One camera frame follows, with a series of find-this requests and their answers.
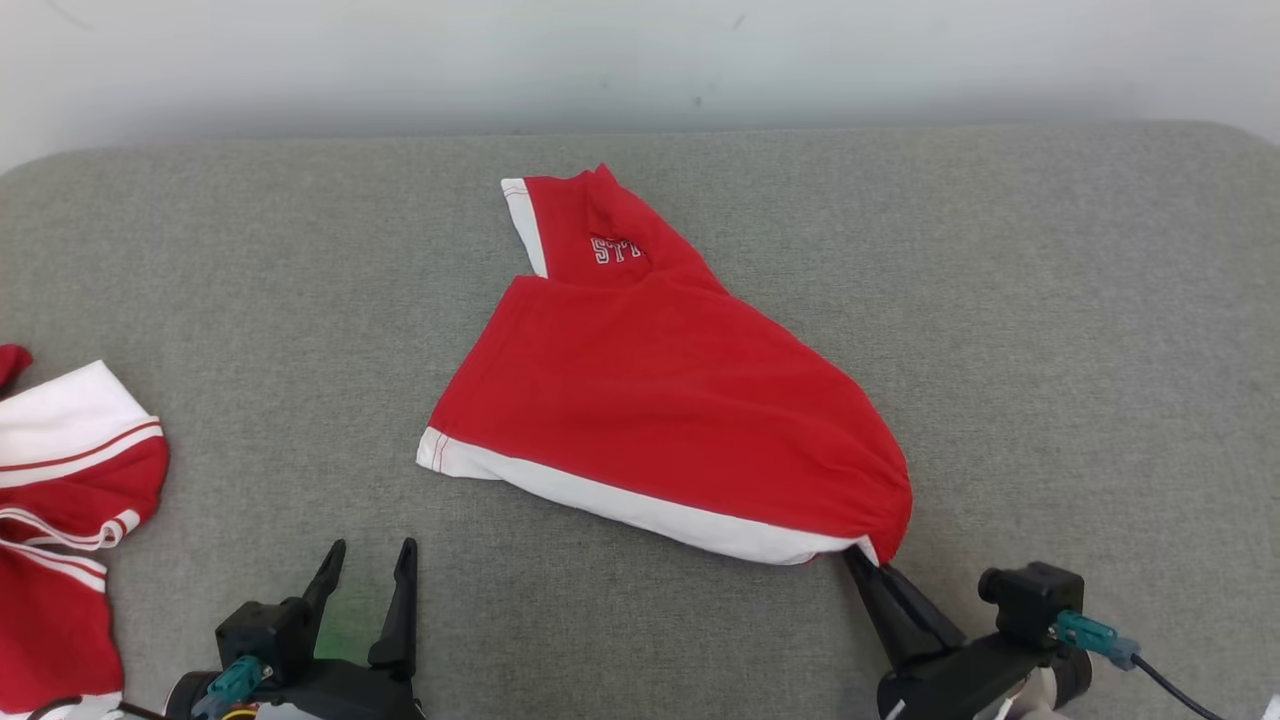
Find red jersey with white trim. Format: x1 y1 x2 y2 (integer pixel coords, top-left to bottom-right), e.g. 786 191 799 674
0 343 169 720

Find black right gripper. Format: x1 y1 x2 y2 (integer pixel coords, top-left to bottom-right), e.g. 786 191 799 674
843 547 1053 720

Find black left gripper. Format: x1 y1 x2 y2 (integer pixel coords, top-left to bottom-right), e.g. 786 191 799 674
165 537 427 720

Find left camera cable teal plug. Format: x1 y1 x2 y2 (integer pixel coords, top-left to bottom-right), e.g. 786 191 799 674
28 655 269 720

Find red shorts with white hem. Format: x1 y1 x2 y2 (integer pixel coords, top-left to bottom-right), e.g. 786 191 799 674
416 163 913 568

